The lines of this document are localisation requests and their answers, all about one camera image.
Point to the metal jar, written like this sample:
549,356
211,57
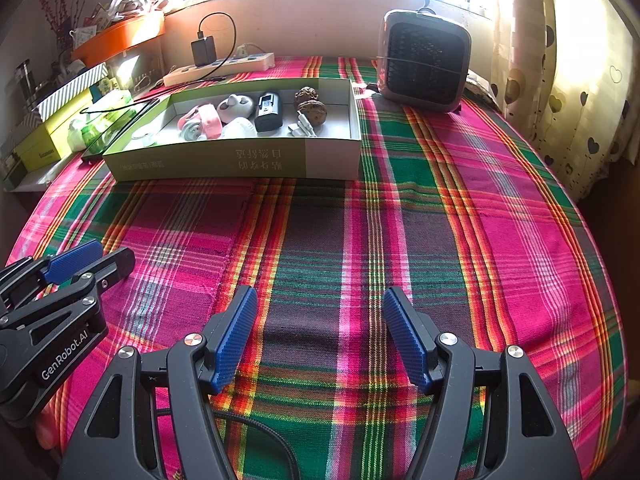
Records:
27,82

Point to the heart print curtain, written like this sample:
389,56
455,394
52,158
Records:
575,85

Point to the plaid tablecloth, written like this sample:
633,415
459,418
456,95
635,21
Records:
400,210

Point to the black phone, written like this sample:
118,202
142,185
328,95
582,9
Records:
115,132

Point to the black charger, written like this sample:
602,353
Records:
204,51

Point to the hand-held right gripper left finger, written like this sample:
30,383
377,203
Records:
235,340

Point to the orange plastic basin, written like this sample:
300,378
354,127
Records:
120,35

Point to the white rounded gadget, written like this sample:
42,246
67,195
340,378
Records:
235,107

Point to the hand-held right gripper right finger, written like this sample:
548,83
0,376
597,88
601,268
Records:
407,340

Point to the brown walnut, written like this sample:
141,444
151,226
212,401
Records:
312,111
305,96

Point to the green wet wipes pack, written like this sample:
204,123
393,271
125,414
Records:
80,132

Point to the green and white cardboard box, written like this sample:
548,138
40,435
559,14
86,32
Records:
225,162

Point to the red flower branches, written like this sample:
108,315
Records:
55,5

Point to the black device with clear cap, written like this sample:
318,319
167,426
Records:
267,120

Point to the white power strip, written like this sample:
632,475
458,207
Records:
240,62

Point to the yellow-green box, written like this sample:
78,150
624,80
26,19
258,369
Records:
45,145

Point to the white plug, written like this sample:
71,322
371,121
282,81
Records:
245,50

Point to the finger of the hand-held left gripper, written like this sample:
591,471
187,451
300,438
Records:
72,257
117,262

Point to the white flat box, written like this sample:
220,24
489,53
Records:
30,177

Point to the grey desk heater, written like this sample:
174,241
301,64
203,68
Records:
425,60

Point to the striped box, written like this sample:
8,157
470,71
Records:
70,87

